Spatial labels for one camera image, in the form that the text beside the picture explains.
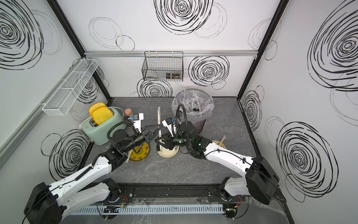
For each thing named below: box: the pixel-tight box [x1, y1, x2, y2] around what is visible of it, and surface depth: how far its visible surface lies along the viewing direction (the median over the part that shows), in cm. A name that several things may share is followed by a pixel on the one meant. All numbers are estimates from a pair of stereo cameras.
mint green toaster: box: [81, 107, 127, 146], surface depth 86 cm
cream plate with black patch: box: [157, 144, 180, 158], surface depth 88 cm
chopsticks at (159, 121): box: [157, 106, 163, 147], surface depth 68 cm
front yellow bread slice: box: [91, 107, 114, 126], surface depth 86 cm
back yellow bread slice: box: [88, 102, 107, 115], surface depth 86 cm
